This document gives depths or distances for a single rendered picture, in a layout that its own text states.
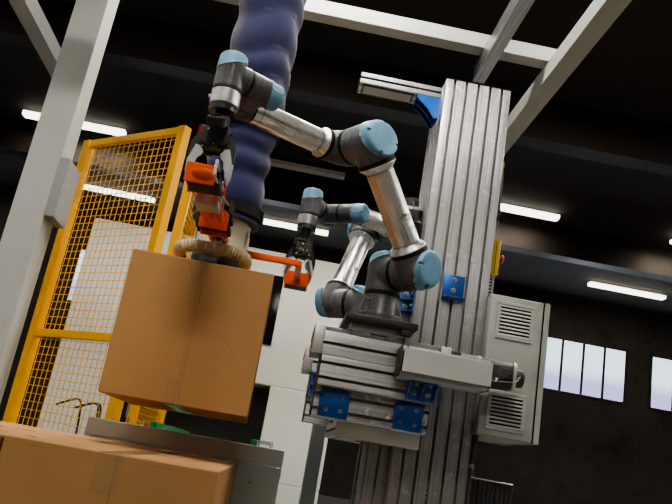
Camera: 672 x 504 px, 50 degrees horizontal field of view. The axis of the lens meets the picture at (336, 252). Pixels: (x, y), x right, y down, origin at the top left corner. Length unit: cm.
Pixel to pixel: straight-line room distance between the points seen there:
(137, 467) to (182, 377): 62
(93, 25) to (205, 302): 230
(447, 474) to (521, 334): 52
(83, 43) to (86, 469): 287
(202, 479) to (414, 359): 90
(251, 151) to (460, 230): 79
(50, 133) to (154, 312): 192
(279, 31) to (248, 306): 100
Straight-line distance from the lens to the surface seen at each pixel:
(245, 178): 235
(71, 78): 393
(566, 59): 466
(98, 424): 274
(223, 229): 209
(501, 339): 249
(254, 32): 256
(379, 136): 214
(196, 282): 205
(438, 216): 258
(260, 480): 268
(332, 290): 286
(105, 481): 144
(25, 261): 363
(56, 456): 146
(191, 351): 202
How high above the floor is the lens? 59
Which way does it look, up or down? 16 degrees up
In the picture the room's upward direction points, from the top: 10 degrees clockwise
